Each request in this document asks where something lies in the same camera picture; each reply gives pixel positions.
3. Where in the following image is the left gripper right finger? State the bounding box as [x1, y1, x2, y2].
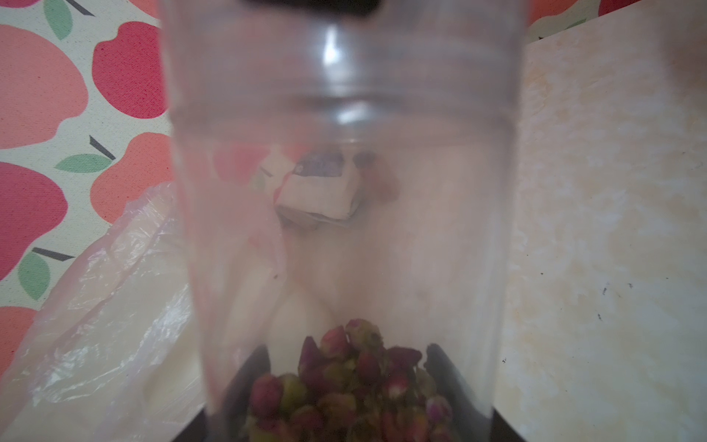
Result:
[425, 344, 525, 442]

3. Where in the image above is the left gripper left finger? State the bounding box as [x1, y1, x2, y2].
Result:
[172, 345, 272, 442]

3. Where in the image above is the clear tea jar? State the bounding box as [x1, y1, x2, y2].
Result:
[158, 1, 528, 441]

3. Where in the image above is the clear plastic bin liner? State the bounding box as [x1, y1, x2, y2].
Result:
[1, 183, 204, 441]

